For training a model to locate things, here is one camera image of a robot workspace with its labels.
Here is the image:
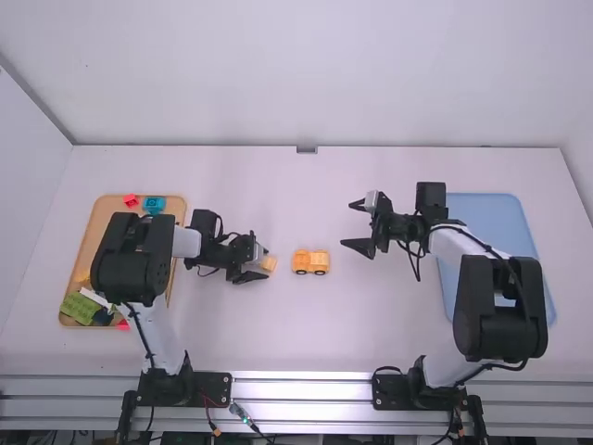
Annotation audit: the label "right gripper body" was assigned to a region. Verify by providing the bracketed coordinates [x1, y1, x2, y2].
[370, 193, 403, 255]

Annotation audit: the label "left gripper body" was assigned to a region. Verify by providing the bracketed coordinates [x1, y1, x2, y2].
[203, 230, 259, 283]

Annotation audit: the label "yellow toy car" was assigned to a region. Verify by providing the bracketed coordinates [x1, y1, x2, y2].
[291, 248, 331, 277]

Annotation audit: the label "blue mat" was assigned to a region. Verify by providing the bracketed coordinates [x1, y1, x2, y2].
[435, 192, 558, 325]

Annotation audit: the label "silver rails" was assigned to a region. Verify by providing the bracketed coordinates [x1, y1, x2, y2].
[0, 370, 593, 437]

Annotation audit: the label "tan tray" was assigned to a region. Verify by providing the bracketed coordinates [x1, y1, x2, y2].
[57, 194, 188, 329]

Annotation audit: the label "white toy brick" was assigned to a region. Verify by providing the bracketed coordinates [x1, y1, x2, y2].
[78, 286, 117, 312]

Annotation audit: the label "green toy brick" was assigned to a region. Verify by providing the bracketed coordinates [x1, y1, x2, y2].
[60, 291, 106, 326]

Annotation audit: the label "black cable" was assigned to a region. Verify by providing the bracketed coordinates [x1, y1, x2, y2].
[401, 240, 430, 283]
[183, 257, 228, 278]

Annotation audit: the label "red wire with yellow plug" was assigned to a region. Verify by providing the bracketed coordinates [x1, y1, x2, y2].
[199, 391, 223, 439]

